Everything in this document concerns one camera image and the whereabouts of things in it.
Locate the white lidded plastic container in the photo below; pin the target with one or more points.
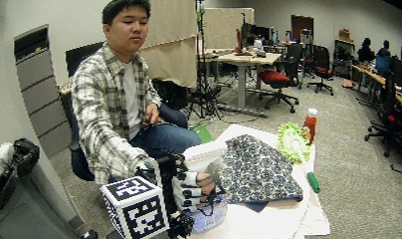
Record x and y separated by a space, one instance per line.
203 156

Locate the blue floral patterned cloth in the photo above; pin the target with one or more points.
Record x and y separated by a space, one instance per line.
256 169

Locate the white cube of black markers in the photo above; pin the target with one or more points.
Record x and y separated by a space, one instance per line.
136 209

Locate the green flat folder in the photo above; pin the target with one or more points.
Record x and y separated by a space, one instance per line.
203 132

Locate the white paper table cover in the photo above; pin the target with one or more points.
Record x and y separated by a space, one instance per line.
270 219

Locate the green spiky round toy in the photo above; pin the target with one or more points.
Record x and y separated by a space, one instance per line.
292 142

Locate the green marker pen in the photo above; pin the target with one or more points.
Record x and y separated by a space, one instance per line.
313 182

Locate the black bag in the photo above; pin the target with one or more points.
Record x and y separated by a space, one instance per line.
171 94

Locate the black office chair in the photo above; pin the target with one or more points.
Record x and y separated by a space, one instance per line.
75 146

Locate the red bottle with white cap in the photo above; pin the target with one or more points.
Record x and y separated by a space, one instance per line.
310 126

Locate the black tripod stand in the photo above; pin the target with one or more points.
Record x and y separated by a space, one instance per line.
203 83

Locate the the person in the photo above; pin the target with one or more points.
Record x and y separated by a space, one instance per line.
106 99

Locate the red seat office chair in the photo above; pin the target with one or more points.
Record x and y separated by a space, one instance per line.
321 69
276 78

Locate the light wooden desk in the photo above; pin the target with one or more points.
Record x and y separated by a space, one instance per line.
244 59

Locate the black trash bag bin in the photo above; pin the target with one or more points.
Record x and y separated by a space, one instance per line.
15 166

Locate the beige partition screen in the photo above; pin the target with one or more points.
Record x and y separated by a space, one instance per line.
169 49
222 26

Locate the red upright object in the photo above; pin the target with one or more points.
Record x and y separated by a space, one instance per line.
238 41

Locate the grey drawer cabinet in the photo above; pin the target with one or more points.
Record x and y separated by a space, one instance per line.
39 93

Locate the black computer monitor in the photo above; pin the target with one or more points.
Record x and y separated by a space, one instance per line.
257 33

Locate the black swivel chair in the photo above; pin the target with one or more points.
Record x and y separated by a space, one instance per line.
387 109

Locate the black shelf unit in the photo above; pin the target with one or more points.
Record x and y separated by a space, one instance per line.
342 54

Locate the long wooden desk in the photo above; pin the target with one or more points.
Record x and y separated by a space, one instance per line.
377 78

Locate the brown door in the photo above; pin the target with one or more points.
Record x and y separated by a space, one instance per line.
301 26

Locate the large black monitor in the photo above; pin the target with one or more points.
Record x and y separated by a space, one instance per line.
401 73

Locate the black glove camera module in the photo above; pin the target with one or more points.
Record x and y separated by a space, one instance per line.
180 225

